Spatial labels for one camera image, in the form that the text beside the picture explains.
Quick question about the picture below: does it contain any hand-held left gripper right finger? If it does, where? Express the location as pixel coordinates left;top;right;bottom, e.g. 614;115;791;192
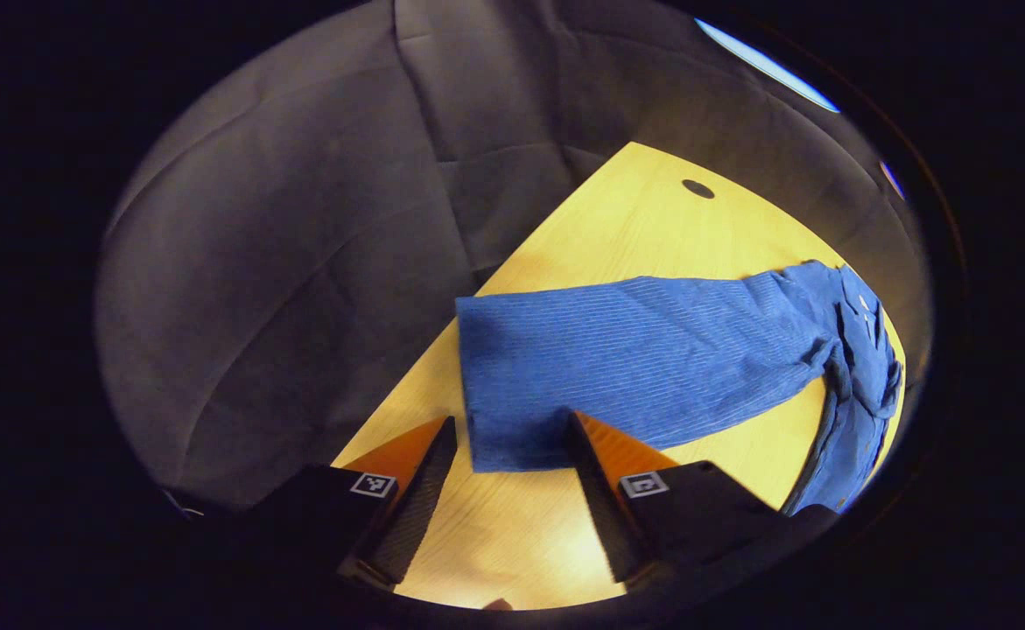
563;410;786;585

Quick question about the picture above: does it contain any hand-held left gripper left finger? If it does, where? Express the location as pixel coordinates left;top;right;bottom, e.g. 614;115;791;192
249;416;460;587

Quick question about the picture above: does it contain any blue corduroy shirt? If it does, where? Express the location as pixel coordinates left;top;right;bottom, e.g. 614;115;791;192
455;260;905;515

